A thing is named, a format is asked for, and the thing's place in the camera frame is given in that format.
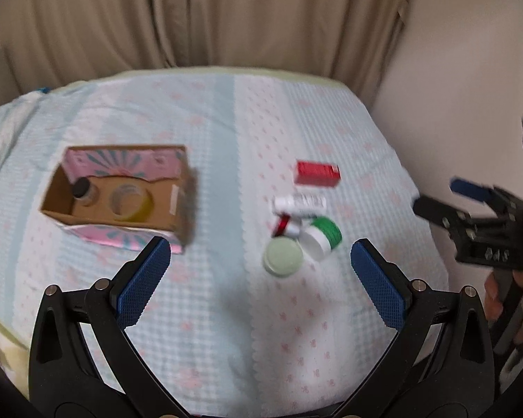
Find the white tube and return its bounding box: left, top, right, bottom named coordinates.
left=273, top=194, right=327, bottom=215

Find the pink patterned cardboard box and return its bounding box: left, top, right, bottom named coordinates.
left=40, top=145, right=198, bottom=255

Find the small red and white bottle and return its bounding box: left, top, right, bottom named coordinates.
left=271, top=213, right=304, bottom=240

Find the clear jar with yellow contents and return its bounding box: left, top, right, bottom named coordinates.
left=108, top=184, right=156, bottom=223

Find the person's right hand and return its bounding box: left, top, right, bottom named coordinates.
left=484, top=269, right=523, bottom=345

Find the light blue bow-print blanket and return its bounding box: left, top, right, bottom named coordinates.
left=0, top=68, right=453, bottom=417

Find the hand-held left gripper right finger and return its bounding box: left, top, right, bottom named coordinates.
left=350, top=239, right=496, bottom=418

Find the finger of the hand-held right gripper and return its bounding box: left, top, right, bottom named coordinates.
left=450, top=177, right=500, bottom=204
left=411, top=196, right=467, bottom=232

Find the black-capped small bottle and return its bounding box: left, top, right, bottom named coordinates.
left=72, top=178, right=99, bottom=206

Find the beige curtain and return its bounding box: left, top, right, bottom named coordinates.
left=0, top=0, right=420, bottom=96

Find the white jar with green lid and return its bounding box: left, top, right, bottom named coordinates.
left=299, top=217, right=343, bottom=262

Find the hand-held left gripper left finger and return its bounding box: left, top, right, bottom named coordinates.
left=28, top=235, right=192, bottom=418

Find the small red carton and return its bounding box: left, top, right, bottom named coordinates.
left=294, top=160, right=342, bottom=189

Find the pale yellow-green mattress sheet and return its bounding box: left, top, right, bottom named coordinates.
left=0, top=66, right=345, bottom=393

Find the pale green round jar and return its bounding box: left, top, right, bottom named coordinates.
left=262, top=236, right=305, bottom=278

